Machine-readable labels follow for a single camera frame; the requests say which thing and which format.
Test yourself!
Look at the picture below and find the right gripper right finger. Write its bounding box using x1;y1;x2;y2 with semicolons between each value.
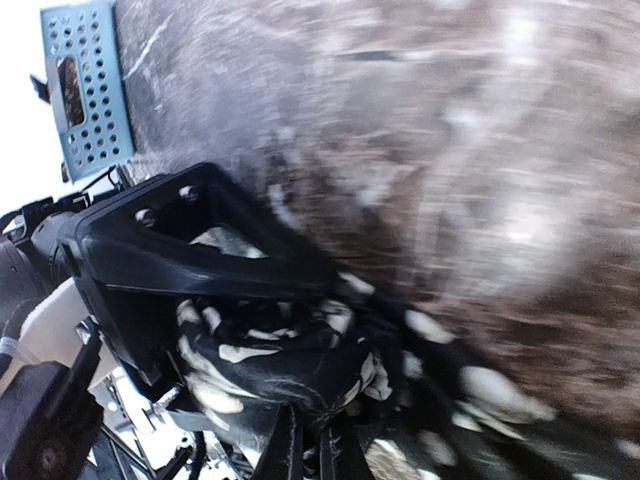
319;419;375;480

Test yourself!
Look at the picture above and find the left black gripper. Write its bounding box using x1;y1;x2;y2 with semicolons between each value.
29;163;338;400

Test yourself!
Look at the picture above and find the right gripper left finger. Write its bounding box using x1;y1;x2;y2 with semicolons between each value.
251;405;304;480

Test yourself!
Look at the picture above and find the black white patterned tie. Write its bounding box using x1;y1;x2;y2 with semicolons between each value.
174;189;640;480

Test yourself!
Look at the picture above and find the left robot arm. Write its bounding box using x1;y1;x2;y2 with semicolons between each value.
1;163;338;400

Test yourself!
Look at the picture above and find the light blue plastic basket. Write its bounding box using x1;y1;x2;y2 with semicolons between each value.
40;1;135;182

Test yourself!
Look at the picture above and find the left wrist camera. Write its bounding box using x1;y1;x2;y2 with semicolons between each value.
1;335;103;480

